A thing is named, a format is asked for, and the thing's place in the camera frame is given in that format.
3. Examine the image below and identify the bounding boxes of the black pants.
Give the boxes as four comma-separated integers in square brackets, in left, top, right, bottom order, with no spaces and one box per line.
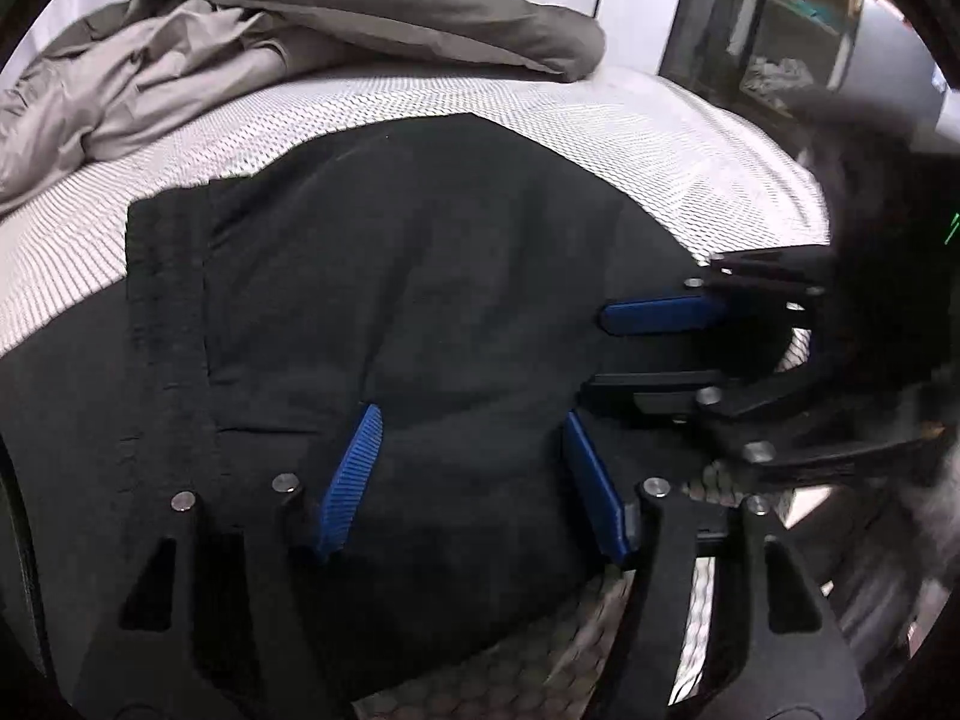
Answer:
[0,110,797,720]

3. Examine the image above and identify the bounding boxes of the white honeycomb mattress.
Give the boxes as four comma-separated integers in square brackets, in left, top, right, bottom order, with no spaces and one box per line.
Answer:
[2,70,827,718]

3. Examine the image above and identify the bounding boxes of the dark shelf with items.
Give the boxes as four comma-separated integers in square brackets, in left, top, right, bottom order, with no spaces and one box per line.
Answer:
[659,0,850,119]

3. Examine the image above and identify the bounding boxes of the grey green duvet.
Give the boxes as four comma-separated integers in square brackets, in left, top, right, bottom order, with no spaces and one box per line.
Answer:
[2,0,605,213]

